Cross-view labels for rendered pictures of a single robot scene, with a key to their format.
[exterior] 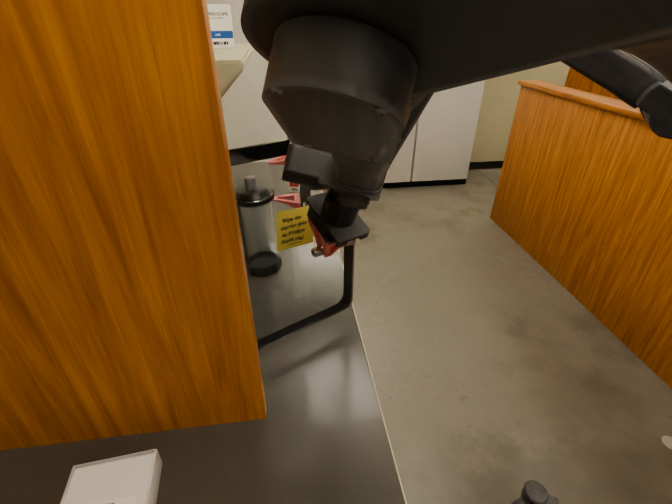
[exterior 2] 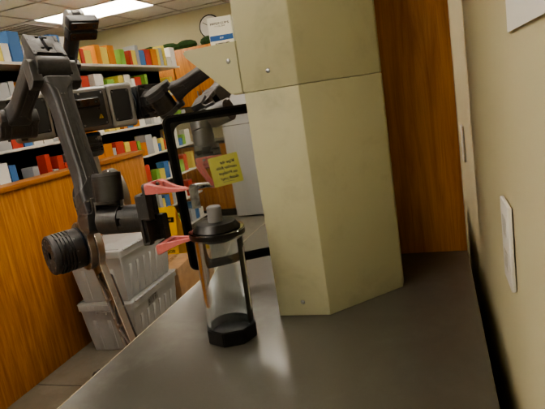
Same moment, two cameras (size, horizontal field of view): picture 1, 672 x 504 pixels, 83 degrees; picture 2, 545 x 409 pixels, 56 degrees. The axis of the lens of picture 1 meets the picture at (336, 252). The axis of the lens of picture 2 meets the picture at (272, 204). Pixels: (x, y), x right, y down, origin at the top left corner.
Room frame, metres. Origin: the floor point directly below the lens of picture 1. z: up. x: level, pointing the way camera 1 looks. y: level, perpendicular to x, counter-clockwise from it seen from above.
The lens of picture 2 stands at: (1.73, 0.75, 1.39)
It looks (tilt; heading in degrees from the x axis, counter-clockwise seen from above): 12 degrees down; 206
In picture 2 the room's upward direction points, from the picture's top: 9 degrees counter-clockwise
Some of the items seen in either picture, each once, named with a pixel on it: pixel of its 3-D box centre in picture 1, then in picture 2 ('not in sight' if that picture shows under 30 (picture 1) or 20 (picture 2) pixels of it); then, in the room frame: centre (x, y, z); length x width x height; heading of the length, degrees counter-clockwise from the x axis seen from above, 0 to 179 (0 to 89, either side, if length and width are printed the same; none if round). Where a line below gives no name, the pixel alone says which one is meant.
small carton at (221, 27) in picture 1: (214, 26); (222, 33); (0.73, 0.20, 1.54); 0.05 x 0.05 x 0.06; 21
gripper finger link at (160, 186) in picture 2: not in sight; (167, 197); (0.92, 0.12, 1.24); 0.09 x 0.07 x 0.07; 98
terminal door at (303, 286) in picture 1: (287, 251); (235, 185); (0.59, 0.09, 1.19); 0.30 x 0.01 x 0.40; 125
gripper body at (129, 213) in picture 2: not in sight; (139, 217); (0.93, 0.05, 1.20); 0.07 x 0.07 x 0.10; 8
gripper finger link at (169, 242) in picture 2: not in sight; (173, 232); (0.92, 0.12, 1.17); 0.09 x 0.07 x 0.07; 98
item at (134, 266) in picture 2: not in sight; (123, 261); (-0.77, -1.63, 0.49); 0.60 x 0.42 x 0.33; 8
